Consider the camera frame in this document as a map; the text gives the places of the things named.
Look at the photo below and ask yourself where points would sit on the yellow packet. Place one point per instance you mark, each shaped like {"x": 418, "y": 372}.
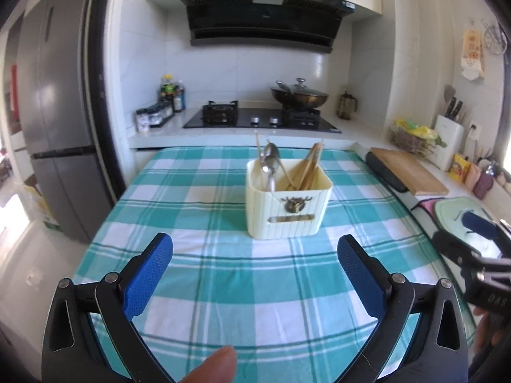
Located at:
{"x": 457, "y": 168}

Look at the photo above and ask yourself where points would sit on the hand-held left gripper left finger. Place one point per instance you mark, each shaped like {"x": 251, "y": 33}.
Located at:
{"x": 147, "y": 271}

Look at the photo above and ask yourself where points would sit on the wooden cutting board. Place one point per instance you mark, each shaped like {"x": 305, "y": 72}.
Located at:
{"x": 411, "y": 171}

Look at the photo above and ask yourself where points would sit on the dark sauce bottle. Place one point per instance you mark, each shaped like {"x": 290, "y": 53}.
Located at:
{"x": 179, "y": 99}

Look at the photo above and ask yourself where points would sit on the cream ribbed utensil holder box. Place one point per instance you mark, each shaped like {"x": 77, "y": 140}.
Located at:
{"x": 287, "y": 219}

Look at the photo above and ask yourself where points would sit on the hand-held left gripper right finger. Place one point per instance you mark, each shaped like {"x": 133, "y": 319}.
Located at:
{"x": 361, "y": 273}

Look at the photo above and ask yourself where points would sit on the silver metal spoon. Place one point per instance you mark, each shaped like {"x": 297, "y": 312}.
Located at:
{"x": 268, "y": 177}
{"x": 272, "y": 152}

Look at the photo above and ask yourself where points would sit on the metal ladle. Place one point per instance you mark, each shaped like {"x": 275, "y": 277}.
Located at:
{"x": 282, "y": 86}

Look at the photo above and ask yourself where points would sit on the red hanging cloth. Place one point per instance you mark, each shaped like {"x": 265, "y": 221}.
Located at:
{"x": 14, "y": 91}

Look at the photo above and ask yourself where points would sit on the dark wok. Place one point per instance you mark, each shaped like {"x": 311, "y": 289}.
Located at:
{"x": 299, "y": 100}

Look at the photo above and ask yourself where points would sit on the black tray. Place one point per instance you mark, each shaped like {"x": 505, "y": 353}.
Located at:
{"x": 383, "y": 173}

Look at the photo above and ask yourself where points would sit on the teal plaid tablecloth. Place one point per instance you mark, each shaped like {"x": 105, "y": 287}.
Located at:
{"x": 239, "y": 279}

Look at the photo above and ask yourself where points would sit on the person's right hand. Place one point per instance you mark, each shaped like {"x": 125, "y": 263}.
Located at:
{"x": 485, "y": 329}

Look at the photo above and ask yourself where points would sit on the yellow-capped oil bottle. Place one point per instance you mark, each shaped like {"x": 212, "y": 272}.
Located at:
{"x": 167, "y": 93}

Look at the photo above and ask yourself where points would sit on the garlic bulbs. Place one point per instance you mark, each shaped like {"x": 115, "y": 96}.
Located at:
{"x": 504, "y": 181}

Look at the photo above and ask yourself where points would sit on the rack of spice jars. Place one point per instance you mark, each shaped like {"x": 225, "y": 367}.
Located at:
{"x": 159, "y": 113}

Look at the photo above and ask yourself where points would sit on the black range hood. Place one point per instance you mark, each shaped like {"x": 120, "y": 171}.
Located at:
{"x": 263, "y": 20}

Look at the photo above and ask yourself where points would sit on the glass pitcher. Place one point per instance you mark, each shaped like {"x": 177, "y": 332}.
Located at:
{"x": 346, "y": 107}

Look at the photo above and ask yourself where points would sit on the black gas stove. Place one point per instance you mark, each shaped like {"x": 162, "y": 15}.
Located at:
{"x": 263, "y": 121}

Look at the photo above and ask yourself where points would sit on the hanging wall cloth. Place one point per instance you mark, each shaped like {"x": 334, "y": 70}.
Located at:
{"x": 472, "y": 54}

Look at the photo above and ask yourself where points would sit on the person's left hand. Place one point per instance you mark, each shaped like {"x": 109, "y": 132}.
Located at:
{"x": 213, "y": 367}

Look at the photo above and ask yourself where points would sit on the grey refrigerator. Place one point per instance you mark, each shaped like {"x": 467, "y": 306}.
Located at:
{"x": 60, "y": 107}

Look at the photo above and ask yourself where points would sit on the pink cups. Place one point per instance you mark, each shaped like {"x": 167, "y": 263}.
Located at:
{"x": 481, "y": 181}

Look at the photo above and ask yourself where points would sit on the yellow cardboard box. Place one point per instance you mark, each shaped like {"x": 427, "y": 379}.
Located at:
{"x": 42, "y": 207}

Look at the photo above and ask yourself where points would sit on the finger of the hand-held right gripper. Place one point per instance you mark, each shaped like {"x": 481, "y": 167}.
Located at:
{"x": 457, "y": 247}
{"x": 483, "y": 231}

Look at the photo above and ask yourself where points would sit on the white knife block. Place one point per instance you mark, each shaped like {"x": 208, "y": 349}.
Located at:
{"x": 448, "y": 143}

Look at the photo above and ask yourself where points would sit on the pink cloth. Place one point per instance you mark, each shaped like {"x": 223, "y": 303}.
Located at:
{"x": 423, "y": 207}

